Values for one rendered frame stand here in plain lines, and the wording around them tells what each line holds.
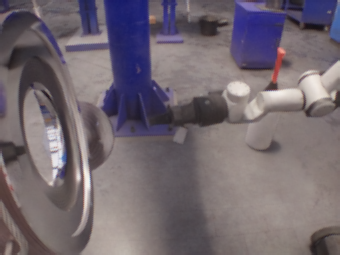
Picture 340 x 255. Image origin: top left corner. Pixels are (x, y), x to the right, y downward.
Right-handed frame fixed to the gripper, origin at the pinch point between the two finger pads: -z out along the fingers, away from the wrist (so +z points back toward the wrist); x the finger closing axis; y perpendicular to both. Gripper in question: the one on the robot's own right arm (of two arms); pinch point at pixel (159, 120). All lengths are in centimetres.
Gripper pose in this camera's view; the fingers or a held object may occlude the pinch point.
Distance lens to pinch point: 70.2
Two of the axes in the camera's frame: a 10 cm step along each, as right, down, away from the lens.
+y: -2.1, -9.8, 0.1
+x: -1.1, 0.3, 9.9
